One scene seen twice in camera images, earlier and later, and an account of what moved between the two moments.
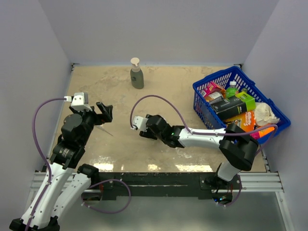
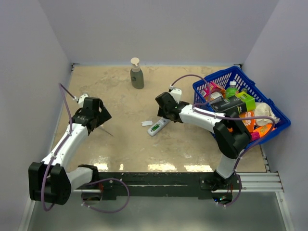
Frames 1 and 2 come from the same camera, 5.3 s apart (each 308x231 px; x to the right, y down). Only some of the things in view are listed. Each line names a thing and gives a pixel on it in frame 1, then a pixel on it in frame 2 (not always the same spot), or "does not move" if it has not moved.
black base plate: x=161 y=185 does not move
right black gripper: x=147 y=134 -> x=161 y=113
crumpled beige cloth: x=263 y=115 does not move
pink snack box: x=210 y=88 does not move
